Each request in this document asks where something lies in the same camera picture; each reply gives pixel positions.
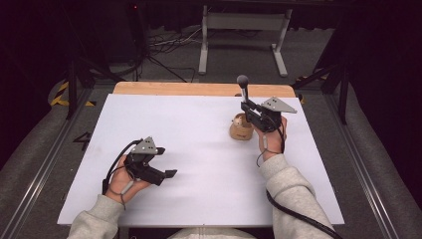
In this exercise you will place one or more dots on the aluminium floor rail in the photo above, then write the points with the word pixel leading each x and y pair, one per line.
pixel 43 169
pixel 361 166

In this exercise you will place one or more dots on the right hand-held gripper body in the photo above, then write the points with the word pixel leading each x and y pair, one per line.
pixel 270 116

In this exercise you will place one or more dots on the person's left hand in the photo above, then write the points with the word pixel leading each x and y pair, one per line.
pixel 121 184

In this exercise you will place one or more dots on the black tripod stand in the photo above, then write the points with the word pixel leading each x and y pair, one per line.
pixel 341 86
pixel 73 83

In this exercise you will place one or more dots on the white metal stand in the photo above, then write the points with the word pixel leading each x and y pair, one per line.
pixel 244 21

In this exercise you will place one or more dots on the small brown toy object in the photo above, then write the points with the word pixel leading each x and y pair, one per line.
pixel 244 131

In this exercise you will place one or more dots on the person's right hand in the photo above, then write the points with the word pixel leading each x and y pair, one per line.
pixel 273 142

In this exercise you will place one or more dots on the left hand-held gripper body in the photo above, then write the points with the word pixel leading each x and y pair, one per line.
pixel 143 159

